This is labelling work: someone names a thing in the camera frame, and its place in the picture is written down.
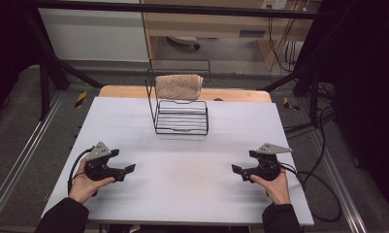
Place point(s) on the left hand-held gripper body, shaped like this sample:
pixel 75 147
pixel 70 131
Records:
pixel 96 170

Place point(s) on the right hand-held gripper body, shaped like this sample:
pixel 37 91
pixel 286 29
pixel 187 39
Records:
pixel 266 168

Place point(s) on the beige towel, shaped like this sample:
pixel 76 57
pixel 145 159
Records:
pixel 179 87

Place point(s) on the person's left hand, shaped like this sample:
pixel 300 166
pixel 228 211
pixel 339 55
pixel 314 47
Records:
pixel 83 187

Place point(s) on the person's right hand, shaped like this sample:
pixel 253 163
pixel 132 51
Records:
pixel 274 191

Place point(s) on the white board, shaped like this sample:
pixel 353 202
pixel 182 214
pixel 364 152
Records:
pixel 182 181

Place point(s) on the yellow black tape marker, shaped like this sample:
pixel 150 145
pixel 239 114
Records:
pixel 81 99
pixel 289 104

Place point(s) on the wooden table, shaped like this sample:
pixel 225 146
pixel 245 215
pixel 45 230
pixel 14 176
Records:
pixel 124 91

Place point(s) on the white cabinet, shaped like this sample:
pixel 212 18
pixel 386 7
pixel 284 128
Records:
pixel 91 35

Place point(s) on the office chair base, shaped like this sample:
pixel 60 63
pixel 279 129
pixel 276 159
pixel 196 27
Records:
pixel 185 40

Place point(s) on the black curtain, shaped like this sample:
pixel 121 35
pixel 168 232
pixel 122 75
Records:
pixel 7 48
pixel 366 81

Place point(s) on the light wooden desk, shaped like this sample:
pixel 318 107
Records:
pixel 208 26

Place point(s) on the aluminium rail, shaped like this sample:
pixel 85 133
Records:
pixel 340 184
pixel 24 158

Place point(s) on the black metal frame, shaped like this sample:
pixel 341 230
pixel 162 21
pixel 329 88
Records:
pixel 214 10

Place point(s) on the wall power outlet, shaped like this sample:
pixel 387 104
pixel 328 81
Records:
pixel 274 4

